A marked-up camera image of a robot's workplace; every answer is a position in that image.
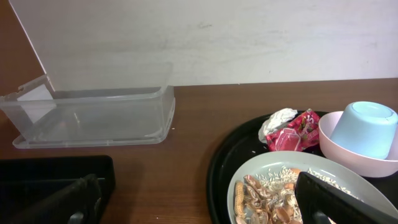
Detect round black serving tray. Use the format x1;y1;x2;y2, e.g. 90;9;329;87
206;114;397;224

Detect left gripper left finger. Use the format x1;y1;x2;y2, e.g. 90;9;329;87
6;174;102;224

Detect grey round plate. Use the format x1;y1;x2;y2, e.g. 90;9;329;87
225;151;397;223

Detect light blue cup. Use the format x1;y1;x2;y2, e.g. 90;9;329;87
330;101;397;159

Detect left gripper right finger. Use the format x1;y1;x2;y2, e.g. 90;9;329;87
295;172;397;224

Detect white tissue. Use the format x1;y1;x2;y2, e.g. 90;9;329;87
258;108;298;144

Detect clear plastic bin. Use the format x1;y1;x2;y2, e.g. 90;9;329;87
1;75;175;149

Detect rice and peanut shell scraps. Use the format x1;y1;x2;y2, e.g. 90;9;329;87
227;163;363;223

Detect red snack wrapper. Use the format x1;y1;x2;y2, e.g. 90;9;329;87
266;109;320;151

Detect black rectangular waste tray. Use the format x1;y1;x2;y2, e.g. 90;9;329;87
1;156;116;223

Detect pink bowl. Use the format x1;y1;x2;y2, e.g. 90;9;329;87
318;111;397;177

